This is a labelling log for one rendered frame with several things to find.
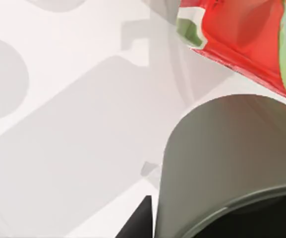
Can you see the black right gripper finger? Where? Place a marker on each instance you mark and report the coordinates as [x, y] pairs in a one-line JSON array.
[[142, 223]]

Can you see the grey cup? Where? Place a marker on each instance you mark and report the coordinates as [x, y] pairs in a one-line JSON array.
[[222, 153]]

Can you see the red and green box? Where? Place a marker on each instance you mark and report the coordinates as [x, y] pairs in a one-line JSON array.
[[246, 32]]

